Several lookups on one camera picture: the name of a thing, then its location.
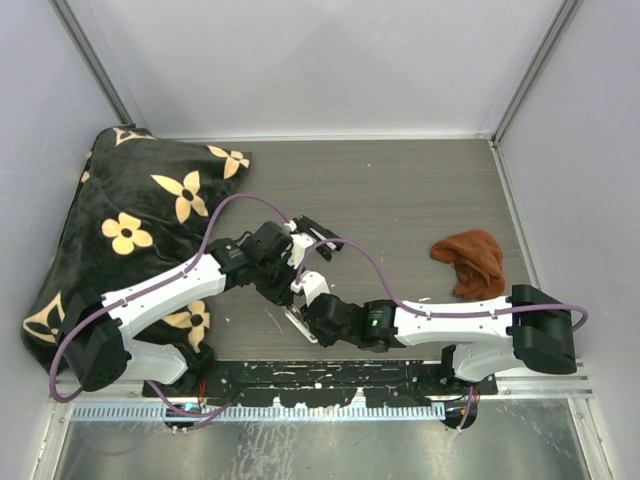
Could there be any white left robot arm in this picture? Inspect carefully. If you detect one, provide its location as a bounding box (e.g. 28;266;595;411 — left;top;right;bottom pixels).
59;221;316;396

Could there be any black floral cushion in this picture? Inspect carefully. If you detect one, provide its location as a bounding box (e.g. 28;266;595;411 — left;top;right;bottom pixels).
21;125;253;370

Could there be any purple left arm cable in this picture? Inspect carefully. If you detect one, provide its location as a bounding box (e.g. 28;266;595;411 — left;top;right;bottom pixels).
48;193;301;403

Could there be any orange brown cloth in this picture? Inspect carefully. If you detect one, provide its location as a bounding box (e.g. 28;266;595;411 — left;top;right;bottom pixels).
429;229;506;301

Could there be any black stapler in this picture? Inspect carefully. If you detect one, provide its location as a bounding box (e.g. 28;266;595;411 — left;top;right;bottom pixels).
294;215;342;261

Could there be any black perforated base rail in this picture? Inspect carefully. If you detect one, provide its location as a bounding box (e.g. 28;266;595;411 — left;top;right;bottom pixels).
160;360;469;408

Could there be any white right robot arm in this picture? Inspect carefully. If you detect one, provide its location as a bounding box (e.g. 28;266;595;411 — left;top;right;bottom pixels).
291;272;577;394

